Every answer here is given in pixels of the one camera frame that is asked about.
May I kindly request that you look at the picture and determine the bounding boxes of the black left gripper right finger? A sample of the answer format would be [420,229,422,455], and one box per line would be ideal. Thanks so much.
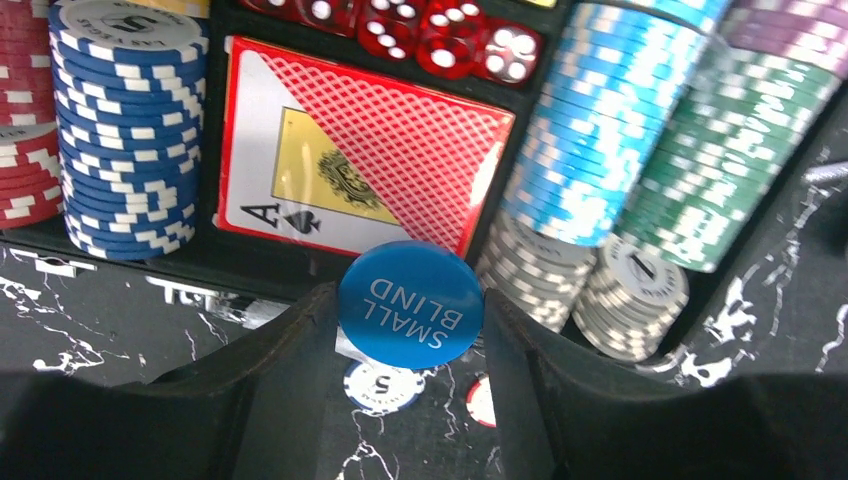
[484,289,847,479]

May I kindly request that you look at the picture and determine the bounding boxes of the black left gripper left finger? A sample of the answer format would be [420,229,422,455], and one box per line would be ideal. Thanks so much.
[1,283,337,479]

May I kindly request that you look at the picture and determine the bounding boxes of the blue small blind button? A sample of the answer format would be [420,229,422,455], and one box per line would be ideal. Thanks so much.
[338,240,484,370]

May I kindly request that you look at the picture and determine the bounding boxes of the red playing card deck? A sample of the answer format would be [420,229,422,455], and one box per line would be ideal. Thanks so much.
[217,35,515,255]

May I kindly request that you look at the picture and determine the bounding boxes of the black poker set case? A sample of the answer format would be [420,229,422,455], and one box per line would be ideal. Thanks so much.
[0,0,848,372]

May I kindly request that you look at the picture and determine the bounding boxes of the white-grey poker chip stack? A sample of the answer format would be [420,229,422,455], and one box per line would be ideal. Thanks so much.
[475,210,597,333]
[571,235,689,363]

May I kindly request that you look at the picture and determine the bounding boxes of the red poker chip stack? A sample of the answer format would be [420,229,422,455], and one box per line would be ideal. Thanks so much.
[1,1,64,229]

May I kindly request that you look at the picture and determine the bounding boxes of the green poker chip stack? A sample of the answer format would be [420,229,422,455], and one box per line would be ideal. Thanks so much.
[614,40,846,272]

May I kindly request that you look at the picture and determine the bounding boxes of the light blue poker chip stack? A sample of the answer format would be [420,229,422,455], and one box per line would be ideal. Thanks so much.
[502,1,728,247]

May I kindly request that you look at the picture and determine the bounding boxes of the dark blue poker chip stack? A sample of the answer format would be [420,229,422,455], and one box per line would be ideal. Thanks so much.
[48,1,209,261]

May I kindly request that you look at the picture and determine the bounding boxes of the red dice row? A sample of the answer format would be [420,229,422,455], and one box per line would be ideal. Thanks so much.
[242,0,543,86]

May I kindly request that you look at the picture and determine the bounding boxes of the yellow poker chip stack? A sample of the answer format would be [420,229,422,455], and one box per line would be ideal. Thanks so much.
[132,0,210,19]

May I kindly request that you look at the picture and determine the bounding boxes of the purple poker chip stack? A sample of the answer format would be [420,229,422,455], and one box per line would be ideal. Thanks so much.
[719,1,847,80]

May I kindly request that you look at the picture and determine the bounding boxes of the white PVC pipe frame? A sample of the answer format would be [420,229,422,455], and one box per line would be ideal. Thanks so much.
[801,161,848,185]

